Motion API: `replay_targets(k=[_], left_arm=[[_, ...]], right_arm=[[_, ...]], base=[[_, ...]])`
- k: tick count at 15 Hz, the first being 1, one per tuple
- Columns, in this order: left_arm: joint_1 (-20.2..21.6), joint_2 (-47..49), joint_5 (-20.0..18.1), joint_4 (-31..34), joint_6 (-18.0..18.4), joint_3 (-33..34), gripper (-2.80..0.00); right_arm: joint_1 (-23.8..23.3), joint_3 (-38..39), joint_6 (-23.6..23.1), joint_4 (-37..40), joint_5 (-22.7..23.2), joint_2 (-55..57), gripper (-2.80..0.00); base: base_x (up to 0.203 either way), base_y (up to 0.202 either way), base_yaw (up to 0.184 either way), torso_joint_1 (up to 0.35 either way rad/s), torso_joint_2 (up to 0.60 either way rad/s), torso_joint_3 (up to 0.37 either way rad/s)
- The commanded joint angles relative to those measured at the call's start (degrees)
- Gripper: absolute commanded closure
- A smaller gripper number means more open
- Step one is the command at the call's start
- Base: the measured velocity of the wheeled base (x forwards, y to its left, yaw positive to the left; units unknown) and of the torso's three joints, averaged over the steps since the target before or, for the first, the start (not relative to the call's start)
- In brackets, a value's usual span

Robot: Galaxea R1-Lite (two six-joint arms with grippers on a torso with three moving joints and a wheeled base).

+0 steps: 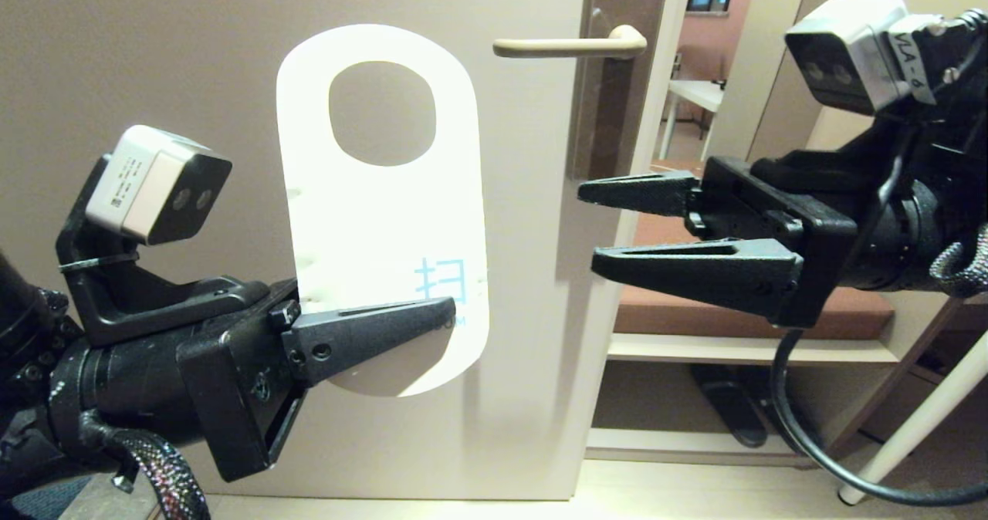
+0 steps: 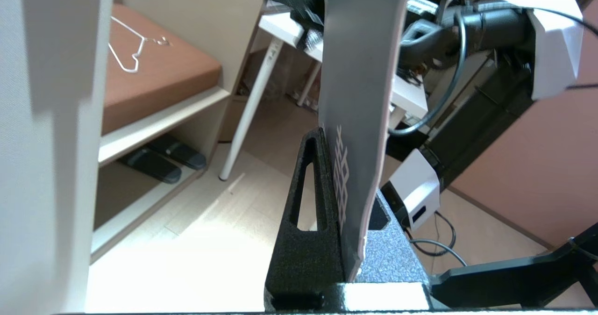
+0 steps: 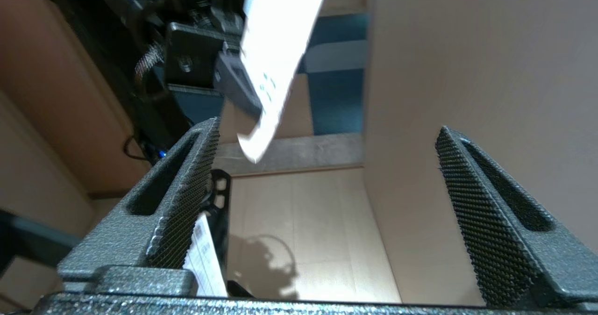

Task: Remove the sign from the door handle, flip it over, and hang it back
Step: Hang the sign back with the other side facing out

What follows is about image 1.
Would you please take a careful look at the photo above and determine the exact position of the blue and white door hanger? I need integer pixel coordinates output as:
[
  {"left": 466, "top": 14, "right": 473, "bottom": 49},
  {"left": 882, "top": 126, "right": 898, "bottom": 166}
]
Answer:
[{"left": 276, "top": 24, "right": 490, "bottom": 398}]

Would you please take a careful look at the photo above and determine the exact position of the beige room door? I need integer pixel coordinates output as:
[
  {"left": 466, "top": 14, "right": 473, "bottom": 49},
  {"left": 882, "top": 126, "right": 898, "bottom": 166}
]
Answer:
[{"left": 0, "top": 0, "right": 694, "bottom": 501}]

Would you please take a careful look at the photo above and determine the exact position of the brown bench seat cushion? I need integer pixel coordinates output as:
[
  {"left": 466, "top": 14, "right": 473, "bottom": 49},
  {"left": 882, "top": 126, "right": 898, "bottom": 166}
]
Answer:
[{"left": 615, "top": 211, "right": 896, "bottom": 341}]

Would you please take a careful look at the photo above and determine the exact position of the white bench seat board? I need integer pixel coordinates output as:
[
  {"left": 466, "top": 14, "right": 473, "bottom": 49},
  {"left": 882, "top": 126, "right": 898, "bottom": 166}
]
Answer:
[{"left": 607, "top": 333, "right": 900, "bottom": 366}]

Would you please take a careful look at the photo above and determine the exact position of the black slipper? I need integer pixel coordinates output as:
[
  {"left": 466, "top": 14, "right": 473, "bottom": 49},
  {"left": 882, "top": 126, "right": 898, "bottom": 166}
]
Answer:
[
  {"left": 737, "top": 366, "right": 823, "bottom": 459},
  {"left": 689, "top": 364, "right": 769, "bottom": 449}
]

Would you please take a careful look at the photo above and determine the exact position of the white bench base board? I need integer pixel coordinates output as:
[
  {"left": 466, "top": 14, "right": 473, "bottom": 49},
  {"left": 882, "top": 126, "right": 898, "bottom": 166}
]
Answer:
[{"left": 584, "top": 428, "right": 821, "bottom": 471}]

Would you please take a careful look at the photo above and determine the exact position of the brown niche side panel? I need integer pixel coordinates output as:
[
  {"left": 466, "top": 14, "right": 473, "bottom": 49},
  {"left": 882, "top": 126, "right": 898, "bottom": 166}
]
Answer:
[{"left": 818, "top": 296, "right": 988, "bottom": 467}]

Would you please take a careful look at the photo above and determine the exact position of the white table leg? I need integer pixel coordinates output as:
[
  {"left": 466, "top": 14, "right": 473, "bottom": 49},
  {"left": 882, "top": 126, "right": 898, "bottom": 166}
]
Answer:
[{"left": 837, "top": 331, "right": 988, "bottom": 508}]

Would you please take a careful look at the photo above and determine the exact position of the black right camera mount bracket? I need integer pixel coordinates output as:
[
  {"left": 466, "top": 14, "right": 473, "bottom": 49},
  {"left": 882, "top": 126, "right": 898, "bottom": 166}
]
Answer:
[{"left": 753, "top": 11, "right": 988, "bottom": 197}]

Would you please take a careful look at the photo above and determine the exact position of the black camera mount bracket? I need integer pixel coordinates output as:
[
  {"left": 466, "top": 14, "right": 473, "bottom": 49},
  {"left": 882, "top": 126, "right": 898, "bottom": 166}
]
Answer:
[
  {"left": 56, "top": 154, "right": 298, "bottom": 347},
  {"left": 753, "top": 11, "right": 988, "bottom": 197}
]

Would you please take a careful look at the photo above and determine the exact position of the braided left arm cable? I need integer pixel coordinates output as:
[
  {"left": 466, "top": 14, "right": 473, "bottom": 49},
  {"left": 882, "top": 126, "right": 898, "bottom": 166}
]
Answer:
[{"left": 77, "top": 408, "right": 211, "bottom": 520}]

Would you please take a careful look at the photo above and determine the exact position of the braided arm cable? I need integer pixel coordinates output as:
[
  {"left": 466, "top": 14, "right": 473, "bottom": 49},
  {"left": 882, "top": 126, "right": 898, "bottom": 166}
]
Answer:
[
  {"left": 77, "top": 408, "right": 211, "bottom": 520},
  {"left": 930, "top": 223, "right": 988, "bottom": 299}
]

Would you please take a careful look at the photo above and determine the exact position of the smooth black right arm cable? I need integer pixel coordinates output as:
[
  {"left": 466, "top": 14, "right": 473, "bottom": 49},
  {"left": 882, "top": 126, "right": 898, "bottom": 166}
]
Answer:
[{"left": 770, "top": 127, "right": 988, "bottom": 505}]

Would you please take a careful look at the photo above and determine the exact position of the braided right arm cable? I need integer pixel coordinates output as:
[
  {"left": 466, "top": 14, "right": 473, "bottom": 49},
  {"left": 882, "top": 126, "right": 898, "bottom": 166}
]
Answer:
[{"left": 930, "top": 223, "right": 988, "bottom": 299}]

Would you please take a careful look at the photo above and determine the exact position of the black left camera mount bracket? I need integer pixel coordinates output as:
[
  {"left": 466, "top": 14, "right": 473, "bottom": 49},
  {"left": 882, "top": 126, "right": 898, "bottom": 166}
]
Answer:
[{"left": 56, "top": 154, "right": 298, "bottom": 347}]

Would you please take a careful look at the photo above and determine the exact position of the wall mirror brown frame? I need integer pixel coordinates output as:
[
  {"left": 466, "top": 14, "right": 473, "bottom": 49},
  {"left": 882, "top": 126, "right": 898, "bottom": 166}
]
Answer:
[{"left": 652, "top": 0, "right": 877, "bottom": 177}]

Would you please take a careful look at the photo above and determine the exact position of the beige lever door handle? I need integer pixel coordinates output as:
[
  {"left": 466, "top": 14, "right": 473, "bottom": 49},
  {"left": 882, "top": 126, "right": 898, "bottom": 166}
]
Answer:
[{"left": 494, "top": 25, "right": 648, "bottom": 59}]

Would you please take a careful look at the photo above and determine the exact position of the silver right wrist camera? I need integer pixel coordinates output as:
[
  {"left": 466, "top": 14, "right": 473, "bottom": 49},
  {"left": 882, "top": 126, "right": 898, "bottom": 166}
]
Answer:
[{"left": 785, "top": 0, "right": 946, "bottom": 116}]

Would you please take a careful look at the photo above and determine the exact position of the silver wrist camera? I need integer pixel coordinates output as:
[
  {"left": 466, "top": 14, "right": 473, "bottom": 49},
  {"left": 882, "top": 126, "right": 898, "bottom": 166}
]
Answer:
[
  {"left": 86, "top": 125, "right": 232, "bottom": 245},
  {"left": 785, "top": 0, "right": 946, "bottom": 116}
]

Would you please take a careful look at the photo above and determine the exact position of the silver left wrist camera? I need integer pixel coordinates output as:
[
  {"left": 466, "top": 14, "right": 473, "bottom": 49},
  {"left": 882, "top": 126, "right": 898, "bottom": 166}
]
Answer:
[{"left": 86, "top": 125, "right": 232, "bottom": 245}]

